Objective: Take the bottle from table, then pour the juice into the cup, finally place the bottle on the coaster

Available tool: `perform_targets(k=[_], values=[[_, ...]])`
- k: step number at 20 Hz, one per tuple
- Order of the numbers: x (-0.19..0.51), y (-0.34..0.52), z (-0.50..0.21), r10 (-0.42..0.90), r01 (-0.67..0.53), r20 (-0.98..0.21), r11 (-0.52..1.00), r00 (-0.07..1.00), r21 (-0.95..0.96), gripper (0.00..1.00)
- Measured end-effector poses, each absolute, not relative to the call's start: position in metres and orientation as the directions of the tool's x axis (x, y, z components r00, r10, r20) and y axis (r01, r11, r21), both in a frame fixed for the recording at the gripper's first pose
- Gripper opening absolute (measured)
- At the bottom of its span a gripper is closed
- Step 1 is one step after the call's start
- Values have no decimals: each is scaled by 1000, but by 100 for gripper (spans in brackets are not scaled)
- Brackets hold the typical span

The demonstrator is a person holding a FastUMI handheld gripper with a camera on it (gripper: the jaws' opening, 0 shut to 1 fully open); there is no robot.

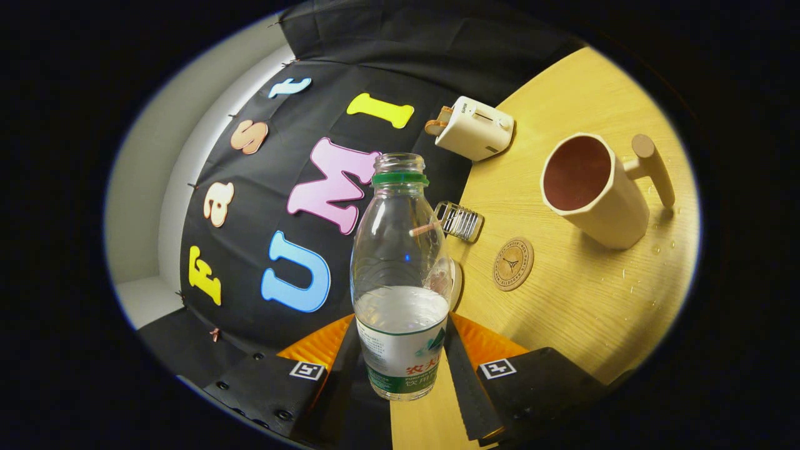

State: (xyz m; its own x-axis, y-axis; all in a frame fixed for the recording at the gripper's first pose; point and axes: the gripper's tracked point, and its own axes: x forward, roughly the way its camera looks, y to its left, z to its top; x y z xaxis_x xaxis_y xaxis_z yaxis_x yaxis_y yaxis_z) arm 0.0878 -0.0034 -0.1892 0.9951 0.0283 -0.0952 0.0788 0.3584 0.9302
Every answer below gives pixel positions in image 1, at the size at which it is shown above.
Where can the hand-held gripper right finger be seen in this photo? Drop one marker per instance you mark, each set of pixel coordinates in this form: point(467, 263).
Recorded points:
point(465, 387)

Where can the clear plastic juice bottle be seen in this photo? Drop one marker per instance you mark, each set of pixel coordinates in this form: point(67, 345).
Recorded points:
point(400, 262)

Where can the toasted bread slice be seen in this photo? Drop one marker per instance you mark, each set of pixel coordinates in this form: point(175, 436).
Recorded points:
point(434, 127)
point(445, 114)

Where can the cream toaster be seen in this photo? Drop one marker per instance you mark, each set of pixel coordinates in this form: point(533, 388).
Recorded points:
point(475, 128)

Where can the pink stick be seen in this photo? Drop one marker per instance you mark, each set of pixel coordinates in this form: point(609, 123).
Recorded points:
point(425, 228)

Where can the round wooden coaster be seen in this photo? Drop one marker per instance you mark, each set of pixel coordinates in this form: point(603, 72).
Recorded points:
point(513, 264)

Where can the white round plate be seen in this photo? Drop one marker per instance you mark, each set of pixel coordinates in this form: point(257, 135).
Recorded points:
point(457, 284)

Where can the yellow wooden table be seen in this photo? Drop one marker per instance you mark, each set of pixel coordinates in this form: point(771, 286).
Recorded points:
point(562, 312)

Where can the copper clip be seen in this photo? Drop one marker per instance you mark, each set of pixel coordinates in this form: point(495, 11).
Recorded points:
point(214, 335)

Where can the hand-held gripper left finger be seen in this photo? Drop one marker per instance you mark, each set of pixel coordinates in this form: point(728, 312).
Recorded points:
point(340, 387)

